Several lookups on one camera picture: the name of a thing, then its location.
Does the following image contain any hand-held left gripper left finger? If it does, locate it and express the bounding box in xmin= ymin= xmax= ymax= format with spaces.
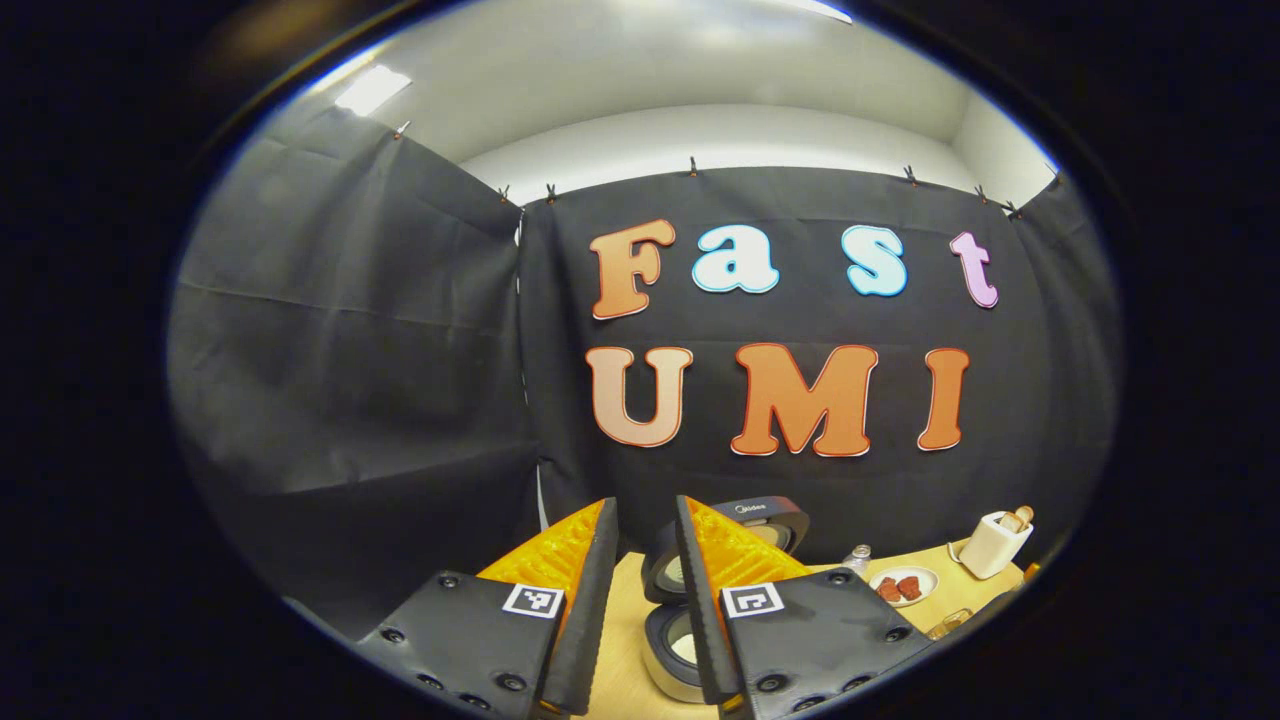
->
xmin=355 ymin=497 xmax=621 ymax=716

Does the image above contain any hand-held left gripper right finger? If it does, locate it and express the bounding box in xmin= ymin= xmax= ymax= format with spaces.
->
xmin=675 ymin=495 xmax=936 ymax=720

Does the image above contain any dark lid rice cooker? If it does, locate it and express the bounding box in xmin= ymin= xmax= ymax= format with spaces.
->
xmin=640 ymin=495 xmax=811 ymax=706

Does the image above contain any round white plate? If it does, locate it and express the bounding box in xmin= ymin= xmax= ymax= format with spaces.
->
xmin=868 ymin=565 xmax=941 ymax=608

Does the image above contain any white toaster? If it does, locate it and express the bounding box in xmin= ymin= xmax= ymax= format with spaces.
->
xmin=958 ymin=510 xmax=1034 ymax=581

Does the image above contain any black backdrop cloth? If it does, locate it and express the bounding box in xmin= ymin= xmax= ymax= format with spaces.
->
xmin=165 ymin=105 xmax=1123 ymax=641

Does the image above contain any row of black cloth clips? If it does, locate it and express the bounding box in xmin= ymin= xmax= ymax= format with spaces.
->
xmin=392 ymin=120 xmax=1061 ymax=219

